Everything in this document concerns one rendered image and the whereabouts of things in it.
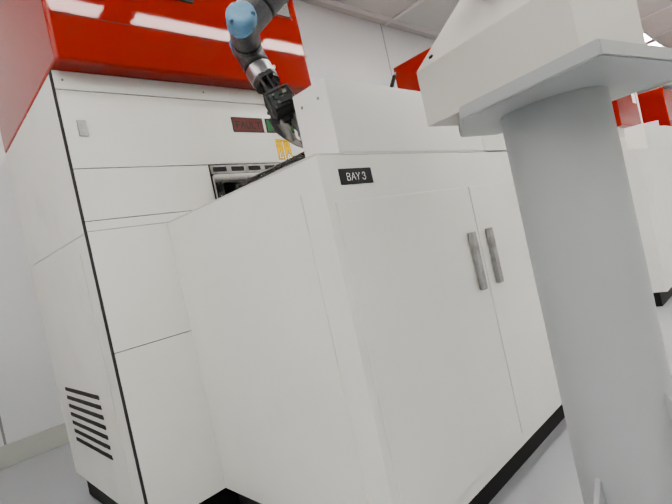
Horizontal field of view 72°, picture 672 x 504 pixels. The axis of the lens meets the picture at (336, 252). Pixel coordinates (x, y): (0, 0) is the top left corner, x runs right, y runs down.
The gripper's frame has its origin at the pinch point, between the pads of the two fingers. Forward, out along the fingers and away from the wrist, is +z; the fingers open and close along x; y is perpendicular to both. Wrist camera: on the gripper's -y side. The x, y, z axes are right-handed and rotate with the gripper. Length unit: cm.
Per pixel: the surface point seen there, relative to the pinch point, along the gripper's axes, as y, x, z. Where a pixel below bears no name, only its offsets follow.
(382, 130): 27.9, 10.3, 18.1
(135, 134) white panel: -0.3, -37.2, -24.1
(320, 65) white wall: -231, 94, -164
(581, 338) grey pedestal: 43, 13, 68
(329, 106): 37.3, 0.7, 13.1
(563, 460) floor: -12, 19, 103
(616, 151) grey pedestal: 51, 30, 47
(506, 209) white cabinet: -5, 40, 41
